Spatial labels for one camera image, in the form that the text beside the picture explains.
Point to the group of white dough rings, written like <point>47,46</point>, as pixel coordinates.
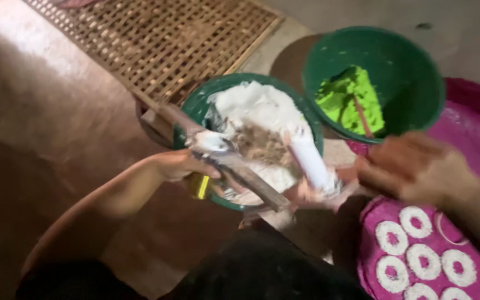
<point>423,260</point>

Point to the bright green dough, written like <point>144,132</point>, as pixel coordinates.
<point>348,100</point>

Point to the person's left hand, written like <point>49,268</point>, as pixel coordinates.
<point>175,164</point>

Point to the white dough mass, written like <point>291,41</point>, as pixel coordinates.
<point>261,112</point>

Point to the woven bamboo tray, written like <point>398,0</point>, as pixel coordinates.
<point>161,46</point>

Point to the green bowl with white dough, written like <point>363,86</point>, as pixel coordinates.
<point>196,104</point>

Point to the pink round tray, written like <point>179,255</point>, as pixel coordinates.
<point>469,125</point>

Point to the dough-coated white stick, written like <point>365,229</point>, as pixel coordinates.
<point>313,162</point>

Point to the person's black trousers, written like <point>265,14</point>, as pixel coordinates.
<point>256,271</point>

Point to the thin brown stick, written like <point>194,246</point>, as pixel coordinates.
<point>363,118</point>

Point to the long wooden dough press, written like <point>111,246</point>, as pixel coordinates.
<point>240,173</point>

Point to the person's right hand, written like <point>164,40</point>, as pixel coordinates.
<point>419,168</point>

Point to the brown round board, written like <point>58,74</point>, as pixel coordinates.
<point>288,62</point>

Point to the person's right fingers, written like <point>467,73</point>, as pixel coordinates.
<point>369,175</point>

